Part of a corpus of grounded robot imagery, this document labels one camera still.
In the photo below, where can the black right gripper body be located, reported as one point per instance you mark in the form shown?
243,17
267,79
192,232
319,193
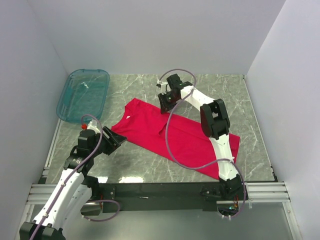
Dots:
171,99

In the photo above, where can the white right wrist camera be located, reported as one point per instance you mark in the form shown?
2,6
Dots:
163,86

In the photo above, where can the aluminium frame rail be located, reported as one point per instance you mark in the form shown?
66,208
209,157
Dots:
50,195

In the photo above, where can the teal transparent plastic bin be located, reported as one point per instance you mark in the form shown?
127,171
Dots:
84,92

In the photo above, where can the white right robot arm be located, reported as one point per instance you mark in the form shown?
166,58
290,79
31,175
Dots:
215,124

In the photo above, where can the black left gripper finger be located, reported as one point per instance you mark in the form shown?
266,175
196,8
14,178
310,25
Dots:
112,136
114,145

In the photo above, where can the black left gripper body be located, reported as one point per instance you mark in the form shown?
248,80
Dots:
106,146

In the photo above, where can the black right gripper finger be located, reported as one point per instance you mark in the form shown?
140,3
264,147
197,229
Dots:
162,98
165,107

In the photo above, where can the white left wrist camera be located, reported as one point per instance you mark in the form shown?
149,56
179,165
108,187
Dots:
92,125

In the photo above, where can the black base beam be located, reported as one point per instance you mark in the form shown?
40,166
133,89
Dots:
167,196

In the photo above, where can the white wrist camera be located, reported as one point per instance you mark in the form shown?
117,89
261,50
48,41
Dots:
92,125
163,86

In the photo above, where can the red t-shirt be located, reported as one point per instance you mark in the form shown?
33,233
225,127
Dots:
144,125

